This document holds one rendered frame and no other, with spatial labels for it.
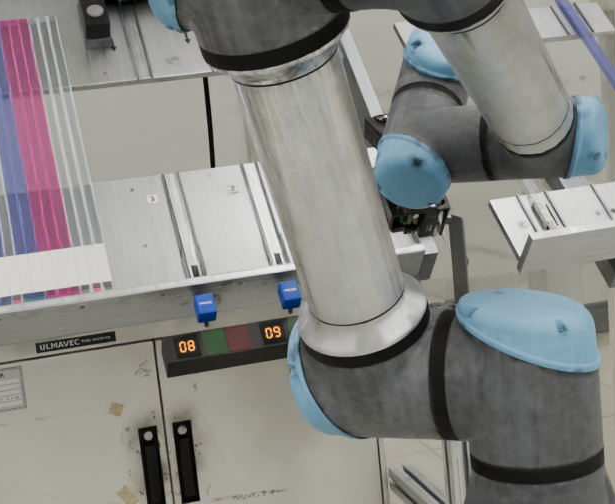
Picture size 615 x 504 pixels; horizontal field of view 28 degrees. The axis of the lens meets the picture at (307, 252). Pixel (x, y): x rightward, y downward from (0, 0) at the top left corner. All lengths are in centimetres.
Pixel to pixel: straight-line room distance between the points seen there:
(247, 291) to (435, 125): 49
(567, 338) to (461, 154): 24
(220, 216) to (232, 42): 78
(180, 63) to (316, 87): 93
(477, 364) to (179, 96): 257
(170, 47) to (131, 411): 55
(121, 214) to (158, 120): 189
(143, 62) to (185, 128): 171
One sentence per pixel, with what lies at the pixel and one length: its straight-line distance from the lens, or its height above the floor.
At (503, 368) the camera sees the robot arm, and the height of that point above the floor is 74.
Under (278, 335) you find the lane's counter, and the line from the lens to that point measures 158.
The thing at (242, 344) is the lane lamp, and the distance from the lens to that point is 157.
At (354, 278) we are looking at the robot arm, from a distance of 103.
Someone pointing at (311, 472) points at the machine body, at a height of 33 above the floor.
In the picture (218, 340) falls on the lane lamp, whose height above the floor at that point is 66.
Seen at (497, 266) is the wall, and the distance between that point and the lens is 388.
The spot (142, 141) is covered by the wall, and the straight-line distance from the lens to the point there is 354.
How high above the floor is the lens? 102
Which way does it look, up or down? 10 degrees down
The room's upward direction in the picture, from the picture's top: 6 degrees counter-clockwise
